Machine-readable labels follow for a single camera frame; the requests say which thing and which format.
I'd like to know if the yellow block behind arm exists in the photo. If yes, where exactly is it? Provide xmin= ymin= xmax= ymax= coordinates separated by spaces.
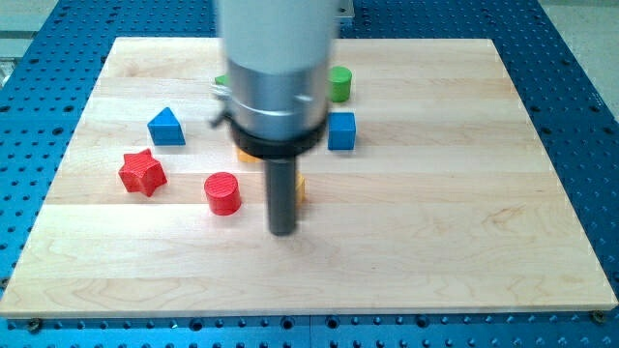
xmin=236 ymin=148 xmax=261 ymax=163

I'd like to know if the green cylinder block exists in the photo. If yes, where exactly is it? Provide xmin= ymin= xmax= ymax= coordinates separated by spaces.
xmin=328 ymin=66 xmax=352 ymax=102

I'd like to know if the green block behind arm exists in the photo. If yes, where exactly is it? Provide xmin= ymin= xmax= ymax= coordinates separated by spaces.
xmin=215 ymin=74 xmax=229 ymax=86

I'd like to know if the yellow hexagon block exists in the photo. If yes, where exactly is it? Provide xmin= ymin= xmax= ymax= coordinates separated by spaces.
xmin=296 ymin=172 xmax=306 ymax=205

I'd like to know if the red cylinder block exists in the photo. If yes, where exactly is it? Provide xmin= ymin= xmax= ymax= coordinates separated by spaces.
xmin=204 ymin=172 xmax=242 ymax=216

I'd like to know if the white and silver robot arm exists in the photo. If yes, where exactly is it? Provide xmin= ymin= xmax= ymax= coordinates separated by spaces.
xmin=211 ymin=0 xmax=339 ymax=236

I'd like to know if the red star block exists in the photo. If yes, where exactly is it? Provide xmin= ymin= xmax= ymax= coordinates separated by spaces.
xmin=118 ymin=149 xmax=167 ymax=197

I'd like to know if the light wooden board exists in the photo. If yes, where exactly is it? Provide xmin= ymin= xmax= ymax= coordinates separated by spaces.
xmin=1 ymin=38 xmax=617 ymax=318

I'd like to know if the blue cube block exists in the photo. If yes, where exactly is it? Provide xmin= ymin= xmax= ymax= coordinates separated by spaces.
xmin=328 ymin=112 xmax=356 ymax=150

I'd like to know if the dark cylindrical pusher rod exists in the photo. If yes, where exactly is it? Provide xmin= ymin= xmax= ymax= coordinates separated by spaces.
xmin=265 ymin=158 xmax=297 ymax=236

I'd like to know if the blue triangular prism block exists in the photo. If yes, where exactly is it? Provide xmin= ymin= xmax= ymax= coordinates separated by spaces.
xmin=147 ymin=107 xmax=186 ymax=146

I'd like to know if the black round tool flange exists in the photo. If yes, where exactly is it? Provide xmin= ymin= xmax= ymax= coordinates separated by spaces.
xmin=229 ymin=114 xmax=328 ymax=160

